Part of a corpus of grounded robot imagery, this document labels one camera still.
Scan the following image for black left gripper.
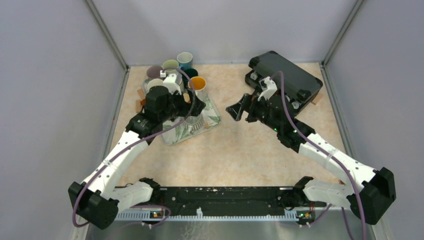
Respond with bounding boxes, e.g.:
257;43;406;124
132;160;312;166
159;87;206;122

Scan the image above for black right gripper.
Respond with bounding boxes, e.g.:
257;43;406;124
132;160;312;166
226;93;282;133

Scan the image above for striped grey white mug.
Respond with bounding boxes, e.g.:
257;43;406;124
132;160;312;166
183;114;205;135

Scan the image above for clear floral glass jar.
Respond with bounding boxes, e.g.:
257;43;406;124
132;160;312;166
188;76;207;103

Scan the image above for dark green mug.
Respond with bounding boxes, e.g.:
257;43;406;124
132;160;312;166
182;68;199;80

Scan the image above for light blue mug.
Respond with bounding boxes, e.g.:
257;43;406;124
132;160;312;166
176;52;193;70

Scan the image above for black mug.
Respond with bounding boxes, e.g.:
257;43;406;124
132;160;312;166
146;78;164;91

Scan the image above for light green mug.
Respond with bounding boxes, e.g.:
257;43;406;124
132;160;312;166
162;59;180;75

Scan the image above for lilac purple mug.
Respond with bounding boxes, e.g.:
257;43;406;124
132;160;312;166
146;65;164;80

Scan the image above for small orange mug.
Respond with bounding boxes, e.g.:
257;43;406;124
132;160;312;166
182;93;191;104

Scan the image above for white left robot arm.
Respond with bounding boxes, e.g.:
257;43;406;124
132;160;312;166
68;85;206;230

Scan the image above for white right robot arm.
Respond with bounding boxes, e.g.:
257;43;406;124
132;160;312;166
225;93;397;225

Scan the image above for white floral tray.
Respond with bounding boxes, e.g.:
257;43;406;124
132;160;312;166
141;72;222;146

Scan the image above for wooden blocks beside tray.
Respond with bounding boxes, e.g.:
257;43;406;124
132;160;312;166
135;88;146;113

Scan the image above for black poker chip case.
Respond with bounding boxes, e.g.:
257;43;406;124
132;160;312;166
244;50;323;115

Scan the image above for wooden block behind case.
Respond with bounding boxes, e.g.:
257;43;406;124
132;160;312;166
311;92;323;106

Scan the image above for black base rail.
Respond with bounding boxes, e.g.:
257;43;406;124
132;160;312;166
129;177;327;218

